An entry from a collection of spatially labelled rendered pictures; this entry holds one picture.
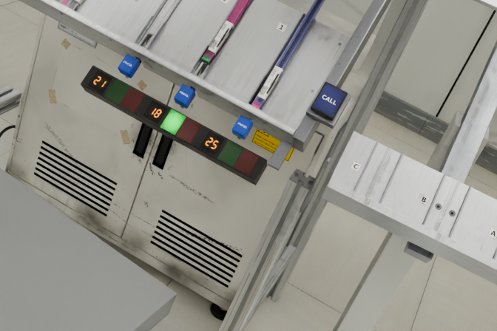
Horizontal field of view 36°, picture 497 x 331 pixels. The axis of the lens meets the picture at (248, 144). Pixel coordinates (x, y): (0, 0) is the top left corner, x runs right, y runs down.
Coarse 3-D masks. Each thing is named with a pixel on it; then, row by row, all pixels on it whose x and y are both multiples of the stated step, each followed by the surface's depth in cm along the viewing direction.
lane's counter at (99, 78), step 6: (96, 72) 130; (102, 72) 130; (96, 78) 129; (102, 78) 129; (108, 78) 129; (90, 84) 129; (96, 84) 129; (102, 84) 129; (108, 84) 129; (96, 90) 129; (102, 90) 129
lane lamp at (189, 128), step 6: (186, 120) 126; (192, 120) 126; (186, 126) 126; (192, 126) 126; (198, 126) 126; (180, 132) 126; (186, 132) 126; (192, 132) 126; (186, 138) 126; (192, 138) 126
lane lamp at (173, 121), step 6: (168, 114) 127; (174, 114) 127; (180, 114) 127; (168, 120) 127; (174, 120) 127; (180, 120) 126; (162, 126) 126; (168, 126) 126; (174, 126) 126; (174, 132) 126
